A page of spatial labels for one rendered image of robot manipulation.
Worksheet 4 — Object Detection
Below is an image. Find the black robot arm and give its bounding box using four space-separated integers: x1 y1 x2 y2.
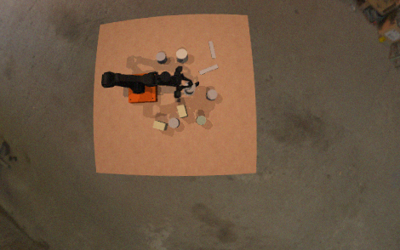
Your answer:
101 71 183 94

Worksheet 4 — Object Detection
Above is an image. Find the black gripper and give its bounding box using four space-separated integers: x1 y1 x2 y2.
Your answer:
166 65 191 98

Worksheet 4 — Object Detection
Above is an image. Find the grey flat bar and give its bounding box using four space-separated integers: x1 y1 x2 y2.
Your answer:
209 41 216 59
199 64 219 75

